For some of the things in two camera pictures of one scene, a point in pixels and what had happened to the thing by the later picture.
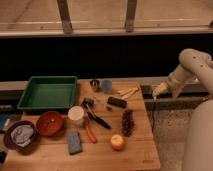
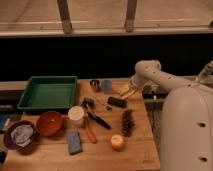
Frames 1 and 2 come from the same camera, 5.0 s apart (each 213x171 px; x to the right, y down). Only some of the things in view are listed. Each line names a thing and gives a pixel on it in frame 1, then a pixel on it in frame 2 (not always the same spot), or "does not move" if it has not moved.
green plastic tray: x=46 y=93 does not move
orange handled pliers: x=89 y=133 does not move
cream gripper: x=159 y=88 to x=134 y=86
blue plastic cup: x=107 y=86 does not move
